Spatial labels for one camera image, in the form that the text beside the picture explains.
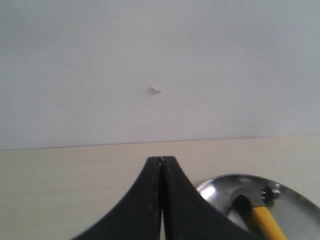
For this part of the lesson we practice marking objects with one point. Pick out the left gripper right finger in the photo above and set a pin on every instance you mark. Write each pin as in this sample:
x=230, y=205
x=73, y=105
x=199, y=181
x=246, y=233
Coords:
x=186, y=215

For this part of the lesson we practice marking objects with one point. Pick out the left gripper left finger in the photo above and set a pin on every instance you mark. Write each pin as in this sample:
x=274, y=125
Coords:
x=137, y=216

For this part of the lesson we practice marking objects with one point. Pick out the yellow black claw hammer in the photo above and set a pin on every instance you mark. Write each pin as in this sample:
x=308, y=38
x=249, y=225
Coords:
x=260, y=213

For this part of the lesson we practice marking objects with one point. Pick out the round steel plate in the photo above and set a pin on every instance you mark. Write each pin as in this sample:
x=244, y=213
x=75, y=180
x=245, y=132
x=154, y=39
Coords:
x=298, y=217

